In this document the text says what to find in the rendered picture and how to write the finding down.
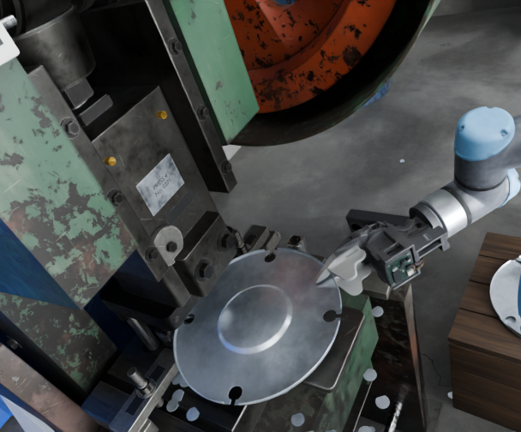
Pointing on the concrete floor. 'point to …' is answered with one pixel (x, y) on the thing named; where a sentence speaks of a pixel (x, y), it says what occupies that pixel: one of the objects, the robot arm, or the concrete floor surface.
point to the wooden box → (494, 350)
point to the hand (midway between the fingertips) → (320, 277)
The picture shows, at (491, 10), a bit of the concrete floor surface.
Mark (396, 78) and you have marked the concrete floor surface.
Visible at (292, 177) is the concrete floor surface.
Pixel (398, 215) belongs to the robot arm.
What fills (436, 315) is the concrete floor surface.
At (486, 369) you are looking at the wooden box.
